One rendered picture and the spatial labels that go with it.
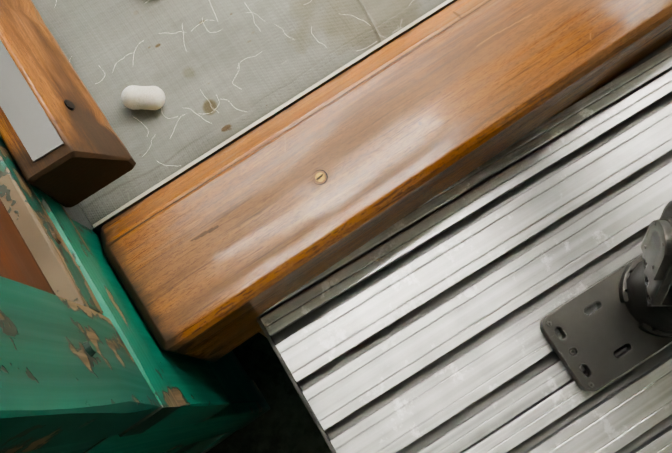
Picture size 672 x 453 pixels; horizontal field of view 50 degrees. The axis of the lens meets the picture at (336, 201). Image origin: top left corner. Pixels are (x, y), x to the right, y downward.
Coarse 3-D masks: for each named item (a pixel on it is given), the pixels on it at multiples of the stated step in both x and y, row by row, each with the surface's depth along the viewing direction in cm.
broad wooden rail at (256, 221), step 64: (512, 0) 57; (576, 0) 57; (640, 0) 57; (384, 64) 56; (448, 64) 56; (512, 64) 56; (576, 64) 56; (256, 128) 57; (320, 128) 55; (384, 128) 55; (448, 128) 55; (512, 128) 57; (192, 192) 54; (256, 192) 54; (320, 192) 54; (384, 192) 53; (128, 256) 53; (192, 256) 52; (256, 256) 52; (320, 256) 54; (192, 320) 51; (256, 320) 62
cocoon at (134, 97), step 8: (128, 88) 57; (136, 88) 57; (144, 88) 57; (152, 88) 57; (128, 96) 57; (136, 96) 57; (144, 96) 57; (152, 96) 57; (160, 96) 57; (128, 104) 57; (136, 104) 57; (144, 104) 57; (152, 104) 57; (160, 104) 57
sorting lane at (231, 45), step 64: (64, 0) 61; (128, 0) 61; (192, 0) 61; (256, 0) 61; (320, 0) 61; (384, 0) 60; (448, 0) 60; (128, 64) 59; (192, 64) 59; (256, 64) 59; (320, 64) 59; (128, 128) 58; (192, 128) 58; (128, 192) 56
